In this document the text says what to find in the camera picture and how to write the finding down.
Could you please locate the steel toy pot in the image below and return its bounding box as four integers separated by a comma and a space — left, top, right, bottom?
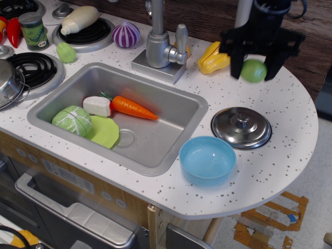
1, 59, 31, 109

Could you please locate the yellow toy bell pepper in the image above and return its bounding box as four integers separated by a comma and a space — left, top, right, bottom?
198, 41, 231, 74

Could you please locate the light blue plastic bowl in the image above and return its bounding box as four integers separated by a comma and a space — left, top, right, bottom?
179, 136, 237, 187

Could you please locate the back left stove burner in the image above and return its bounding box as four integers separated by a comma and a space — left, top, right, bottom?
1, 0, 45, 20

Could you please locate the steel pot lid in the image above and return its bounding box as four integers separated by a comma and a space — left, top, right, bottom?
211, 107, 272, 150

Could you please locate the grey support pole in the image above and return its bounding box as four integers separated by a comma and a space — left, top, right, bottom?
234, 0, 253, 28

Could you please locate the grey metal sink basin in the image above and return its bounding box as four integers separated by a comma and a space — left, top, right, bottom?
27, 63, 208, 176

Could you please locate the back right stove burner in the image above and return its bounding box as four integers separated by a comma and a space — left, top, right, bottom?
52, 18, 115, 53

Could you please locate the white toy radish piece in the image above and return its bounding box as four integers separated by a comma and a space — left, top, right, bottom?
82, 96, 114, 117

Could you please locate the orange toy carrot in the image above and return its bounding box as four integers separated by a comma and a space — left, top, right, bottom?
99, 91, 158, 120

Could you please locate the red toy chili pepper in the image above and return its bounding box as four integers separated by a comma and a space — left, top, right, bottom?
7, 18, 22, 48

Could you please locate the silver stove knob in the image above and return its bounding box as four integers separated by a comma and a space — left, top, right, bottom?
0, 45, 14, 59
52, 3, 74, 20

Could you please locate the yellow toy corn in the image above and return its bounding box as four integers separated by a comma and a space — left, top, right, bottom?
174, 42, 191, 58

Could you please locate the small green toy vegetable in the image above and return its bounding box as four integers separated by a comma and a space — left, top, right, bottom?
57, 42, 76, 63

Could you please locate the silver stove knob left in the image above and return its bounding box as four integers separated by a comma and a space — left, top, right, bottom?
0, 45, 14, 59

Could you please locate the green toy pea can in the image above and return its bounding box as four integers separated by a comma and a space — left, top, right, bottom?
18, 12, 49, 51

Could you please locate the grey oven door handle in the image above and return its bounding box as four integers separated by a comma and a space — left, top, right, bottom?
15, 173, 139, 248

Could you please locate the green toy cabbage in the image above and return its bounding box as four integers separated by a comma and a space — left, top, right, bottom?
52, 105, 92, 137

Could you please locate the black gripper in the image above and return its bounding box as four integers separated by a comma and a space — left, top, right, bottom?
219, 1, 306, 81

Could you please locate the silver toy faucet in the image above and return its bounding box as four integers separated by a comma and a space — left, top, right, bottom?
131, 0, 189, 84

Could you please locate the black cable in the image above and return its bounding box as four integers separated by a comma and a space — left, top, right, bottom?
0, 225, 32, 249

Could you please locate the purple striped toy onion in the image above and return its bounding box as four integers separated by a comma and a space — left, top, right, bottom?
112, 21, 141, 48

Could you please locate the light green plastic plate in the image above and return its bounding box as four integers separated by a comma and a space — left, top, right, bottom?
85, 116, 119, 149

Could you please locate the cream toy sauce bottle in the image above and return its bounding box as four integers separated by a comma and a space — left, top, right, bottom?
60, 6, 99, 35

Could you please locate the red yellow toy item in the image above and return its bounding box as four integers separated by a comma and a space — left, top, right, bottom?
0, 16, 9, 42

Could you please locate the stove burner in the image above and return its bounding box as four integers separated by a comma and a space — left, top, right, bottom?
1, 0, 45, 20
52, 18, 115, 53
7, 52, 65, 101

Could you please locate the front left stove burner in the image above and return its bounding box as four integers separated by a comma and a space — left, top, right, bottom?
7, 52, 65, 101

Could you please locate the green toy pear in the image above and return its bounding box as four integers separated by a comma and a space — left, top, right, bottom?
241, 59, 267, 83

